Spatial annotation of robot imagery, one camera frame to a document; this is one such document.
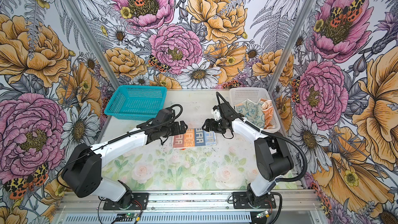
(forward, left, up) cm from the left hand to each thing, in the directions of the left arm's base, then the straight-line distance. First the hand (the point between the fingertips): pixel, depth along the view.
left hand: (180, 132), depth 87 cm
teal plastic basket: (+31, +35, -11) cm, 48 cm away
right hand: (0, -16, -1) cm, 16 cm away
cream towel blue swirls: (+19, -46, -6) cm, 50 cm away
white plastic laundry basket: (+32, -39, -4) cm, 51 cm away
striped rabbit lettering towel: (+1, -8, -8) cm, 11 cm away
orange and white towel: (+17, -53, 0) cm, 56 cm away
